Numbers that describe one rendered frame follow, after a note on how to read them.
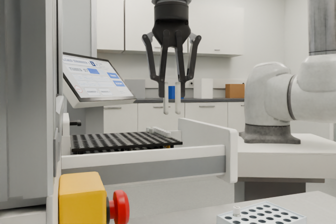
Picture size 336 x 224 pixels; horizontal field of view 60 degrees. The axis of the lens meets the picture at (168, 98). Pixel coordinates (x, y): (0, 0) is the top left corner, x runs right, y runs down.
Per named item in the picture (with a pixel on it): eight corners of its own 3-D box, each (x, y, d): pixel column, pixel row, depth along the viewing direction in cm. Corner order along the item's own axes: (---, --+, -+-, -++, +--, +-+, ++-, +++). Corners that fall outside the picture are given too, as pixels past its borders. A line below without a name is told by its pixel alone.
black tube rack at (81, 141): (157, 154, 78) (157, 130, 78) (182, 172, 61) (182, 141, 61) (70, 161, 71) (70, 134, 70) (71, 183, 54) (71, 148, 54)
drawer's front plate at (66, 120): (68, 143, 106) (68, 112, 105) (69, 161, 78) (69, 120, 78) (63, 143, 105) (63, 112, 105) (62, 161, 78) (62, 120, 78)
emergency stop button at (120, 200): (124, 217, 35) (124, 184, 35) (132, 232, 31) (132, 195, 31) (99, 221, 34) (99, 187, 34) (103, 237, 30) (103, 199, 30)
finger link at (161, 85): (164, 74, 63) (150, 74, 62) (164, 97, 63) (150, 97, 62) (163, 74, 64) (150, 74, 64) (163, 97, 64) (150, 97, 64)
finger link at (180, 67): (171, 33, 65) (177, 33, 65) (177, 83, 66) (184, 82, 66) (174, 30, 61) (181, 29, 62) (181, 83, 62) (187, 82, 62)
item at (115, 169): (179, 150, 84) (179, 129, 84) (225, 174, 60) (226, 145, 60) (27, 162, 71) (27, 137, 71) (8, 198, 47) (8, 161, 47)
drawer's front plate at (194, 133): (183, 154, 87) (183, 117, 86) (237, 183, 59) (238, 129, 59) (177, 154, 86) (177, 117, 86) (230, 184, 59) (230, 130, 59)
